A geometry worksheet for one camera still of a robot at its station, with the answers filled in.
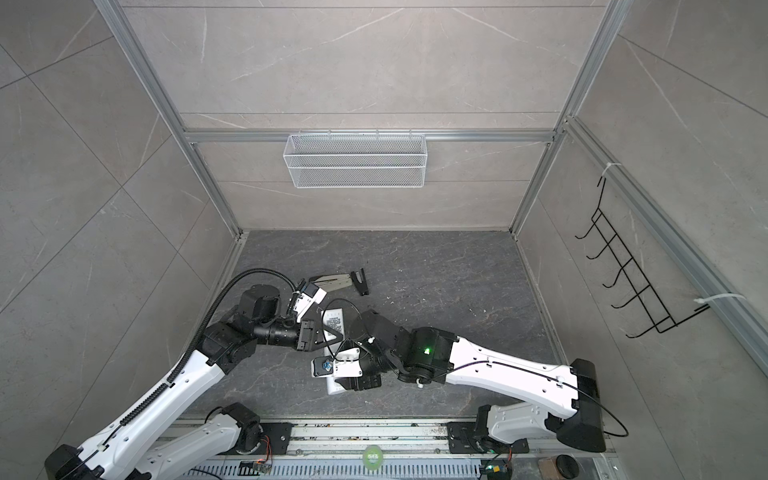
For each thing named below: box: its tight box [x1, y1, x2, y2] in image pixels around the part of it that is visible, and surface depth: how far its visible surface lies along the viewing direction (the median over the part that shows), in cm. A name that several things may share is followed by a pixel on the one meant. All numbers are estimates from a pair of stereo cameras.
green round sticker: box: [362, 445, 383, 471], surface depth 73 cm
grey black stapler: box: [309, 268, 369, 296], surface depth 105 cm
